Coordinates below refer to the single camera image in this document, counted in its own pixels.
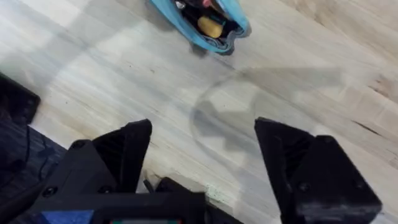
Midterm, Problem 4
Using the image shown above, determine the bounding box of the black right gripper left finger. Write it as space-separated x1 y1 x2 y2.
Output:
32 118 153 210

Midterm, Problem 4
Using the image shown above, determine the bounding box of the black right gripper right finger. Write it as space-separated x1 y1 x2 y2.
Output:
254 117 383 224

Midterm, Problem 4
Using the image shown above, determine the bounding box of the blue soft zip bag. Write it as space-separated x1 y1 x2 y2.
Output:
148 0 252 56

